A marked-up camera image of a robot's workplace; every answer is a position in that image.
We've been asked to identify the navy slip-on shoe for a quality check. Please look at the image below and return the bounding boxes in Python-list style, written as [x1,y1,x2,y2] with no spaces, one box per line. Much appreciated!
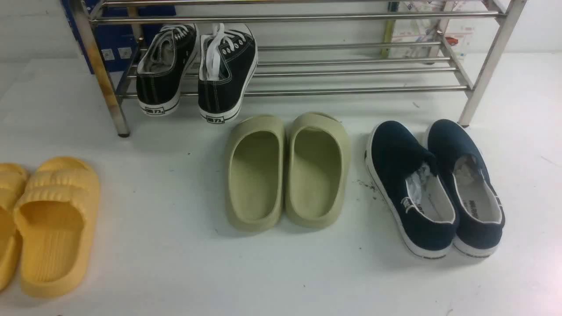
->
[424,119,505,259]
[364,121,458,259]

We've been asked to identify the stainless steel shoe rack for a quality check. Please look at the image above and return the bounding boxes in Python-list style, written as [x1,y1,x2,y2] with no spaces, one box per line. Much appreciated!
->
[68,0,527,137]

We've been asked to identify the blue box behind rack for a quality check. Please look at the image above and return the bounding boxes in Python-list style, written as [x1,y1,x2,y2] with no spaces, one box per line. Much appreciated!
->
[59,0,176,74]

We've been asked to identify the olive green slipper left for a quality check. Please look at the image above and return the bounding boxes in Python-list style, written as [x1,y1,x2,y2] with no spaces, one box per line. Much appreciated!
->
[225,115,286,233]

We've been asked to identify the olive green slipper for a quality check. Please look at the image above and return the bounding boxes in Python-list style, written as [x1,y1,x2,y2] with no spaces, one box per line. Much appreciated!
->
[285,112,351,230]
[225,115,286,233]

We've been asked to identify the olive green slipper right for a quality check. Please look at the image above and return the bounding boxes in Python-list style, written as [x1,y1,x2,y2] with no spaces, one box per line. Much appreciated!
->
[285,112,351,230]

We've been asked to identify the black canvas sneaker white laces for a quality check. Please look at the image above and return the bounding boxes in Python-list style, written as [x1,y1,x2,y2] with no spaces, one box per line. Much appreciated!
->
[198,23,258,124]

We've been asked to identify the black canvas sneaker left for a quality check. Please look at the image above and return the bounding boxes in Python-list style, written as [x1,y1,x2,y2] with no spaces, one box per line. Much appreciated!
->
[135,24,199,117]

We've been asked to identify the white printed carton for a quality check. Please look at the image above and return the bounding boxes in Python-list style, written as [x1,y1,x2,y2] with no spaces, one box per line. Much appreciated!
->
[381,0,480,60]

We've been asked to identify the yellow slipper right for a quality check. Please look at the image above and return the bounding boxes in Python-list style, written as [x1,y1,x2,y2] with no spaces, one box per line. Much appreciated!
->
[13,156,101,298]

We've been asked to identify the yellow slipper at edge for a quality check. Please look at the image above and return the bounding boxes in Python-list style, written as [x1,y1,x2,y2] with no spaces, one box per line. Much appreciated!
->
[0,163,29,290]

